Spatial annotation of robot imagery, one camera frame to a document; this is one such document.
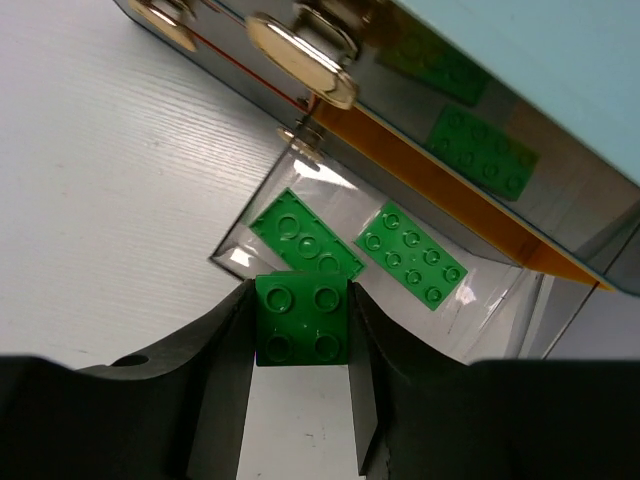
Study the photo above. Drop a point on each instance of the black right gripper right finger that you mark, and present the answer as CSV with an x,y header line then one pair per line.
x,y
419,414

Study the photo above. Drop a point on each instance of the teal drawer organizer box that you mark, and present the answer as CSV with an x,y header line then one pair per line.
x,y
381,59

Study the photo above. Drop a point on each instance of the clear left middle drawer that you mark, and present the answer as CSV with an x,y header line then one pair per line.
x,y
212,34

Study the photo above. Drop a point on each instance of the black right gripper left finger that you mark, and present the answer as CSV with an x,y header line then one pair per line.
x,y
175,409

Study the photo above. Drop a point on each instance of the small green lego brick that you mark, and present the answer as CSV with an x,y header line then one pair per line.
x,y
301,319

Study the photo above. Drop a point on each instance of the green long lego brick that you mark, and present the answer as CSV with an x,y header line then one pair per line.
x,y
411,256

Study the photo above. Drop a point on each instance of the green lego plate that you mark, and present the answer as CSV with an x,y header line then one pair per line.
x,y
302,240

